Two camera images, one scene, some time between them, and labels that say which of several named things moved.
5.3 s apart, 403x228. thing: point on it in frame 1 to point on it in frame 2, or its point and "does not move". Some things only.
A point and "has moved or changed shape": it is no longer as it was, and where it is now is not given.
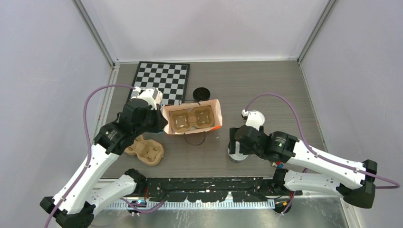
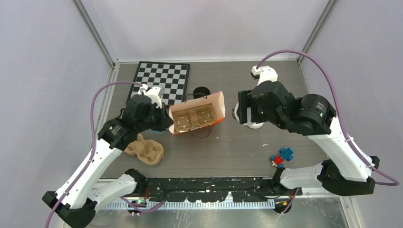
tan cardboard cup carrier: (150, 151) does not move
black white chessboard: (171, 78) does not move
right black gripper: (232, 145) to (244, 100)
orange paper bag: (192, 117) has moved or changed shape
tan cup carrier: (190, 118) does not move
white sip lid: (237, 156) to (234, 112)
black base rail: (210, 189) does not move
